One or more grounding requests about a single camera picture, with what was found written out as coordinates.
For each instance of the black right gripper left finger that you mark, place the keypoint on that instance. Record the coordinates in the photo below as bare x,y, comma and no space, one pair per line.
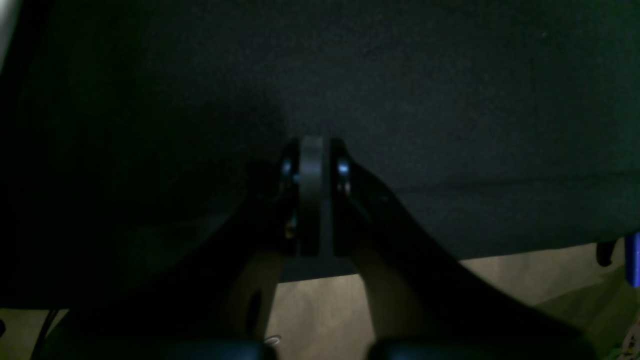
215,304

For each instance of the blue plastic bin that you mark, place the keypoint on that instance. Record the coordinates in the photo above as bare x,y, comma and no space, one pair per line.
632,259

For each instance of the black table cloth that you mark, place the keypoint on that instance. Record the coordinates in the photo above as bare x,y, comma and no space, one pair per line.
129,127

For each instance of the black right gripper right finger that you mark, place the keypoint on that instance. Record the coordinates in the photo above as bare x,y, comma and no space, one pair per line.
424,304

